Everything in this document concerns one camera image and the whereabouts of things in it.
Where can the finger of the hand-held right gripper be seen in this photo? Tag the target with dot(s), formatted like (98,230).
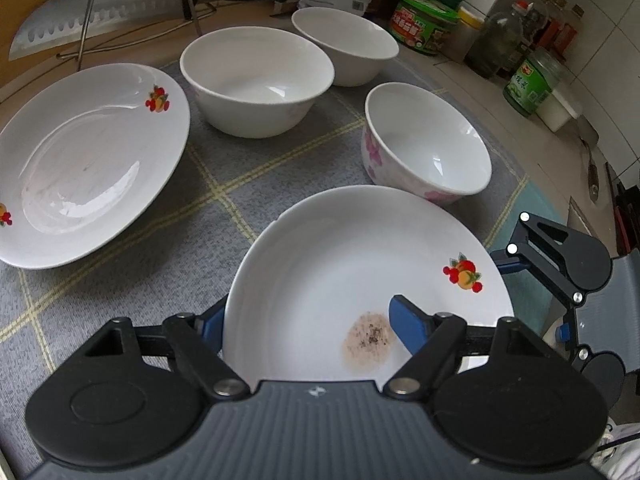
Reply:
(575,345)
(510,262)

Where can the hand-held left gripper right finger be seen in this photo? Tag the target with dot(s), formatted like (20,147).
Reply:
(407,325)

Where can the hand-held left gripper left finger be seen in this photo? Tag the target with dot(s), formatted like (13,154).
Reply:
(215,327)

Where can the white plate with fruit print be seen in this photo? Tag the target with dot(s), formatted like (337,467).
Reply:
(90,170)
(325,285)

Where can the white bowl with pink flowers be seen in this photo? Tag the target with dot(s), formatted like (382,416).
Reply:
(425,145)

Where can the deep round white bowl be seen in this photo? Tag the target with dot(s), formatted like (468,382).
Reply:
(250,75)

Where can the flared white bowl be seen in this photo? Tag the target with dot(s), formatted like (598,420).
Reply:
(345,35)

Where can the teal and beige printed mat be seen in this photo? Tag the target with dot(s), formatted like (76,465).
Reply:
(525,300)

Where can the white garment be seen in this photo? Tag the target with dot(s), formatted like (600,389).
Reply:
(622,455)

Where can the grey checked mat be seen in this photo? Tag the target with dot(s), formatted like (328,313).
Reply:
(225,200)

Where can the white plastic container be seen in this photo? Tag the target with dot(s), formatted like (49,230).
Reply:
(560,110)

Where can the glass jar with green label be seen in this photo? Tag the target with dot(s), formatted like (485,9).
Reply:
(532,82)

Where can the oil bottle with red cap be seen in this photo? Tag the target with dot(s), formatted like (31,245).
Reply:
(500,45)

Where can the jar with yellow lid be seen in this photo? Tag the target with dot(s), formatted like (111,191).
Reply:
(465,35)

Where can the dark seasoning bottles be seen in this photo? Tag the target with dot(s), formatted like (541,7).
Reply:
(560,25)

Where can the green round tub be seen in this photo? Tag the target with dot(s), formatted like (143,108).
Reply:
(420,25)

